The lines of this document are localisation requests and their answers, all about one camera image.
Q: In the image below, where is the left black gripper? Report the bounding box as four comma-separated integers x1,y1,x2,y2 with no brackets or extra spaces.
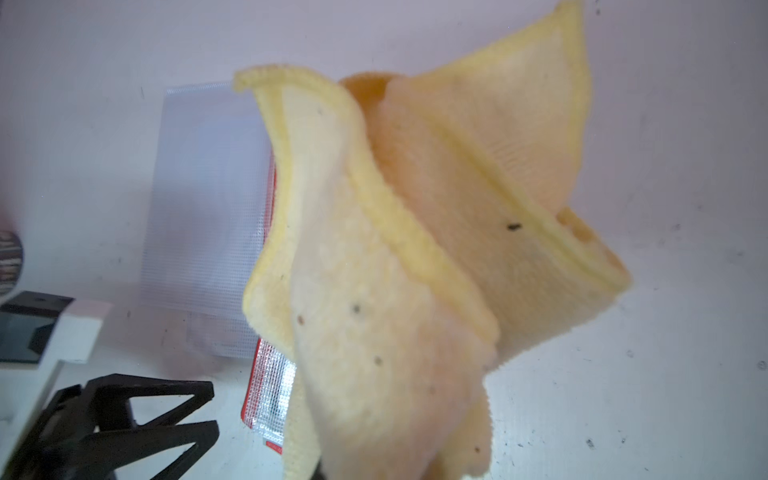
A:
0,290,221,480

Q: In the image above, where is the clear mesh document bag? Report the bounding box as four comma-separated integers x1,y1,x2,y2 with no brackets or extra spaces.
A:
241,339,296,455
140,82,274,358

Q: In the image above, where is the yellow microfiber cloth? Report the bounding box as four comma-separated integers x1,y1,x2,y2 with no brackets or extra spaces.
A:
234,1,631,479

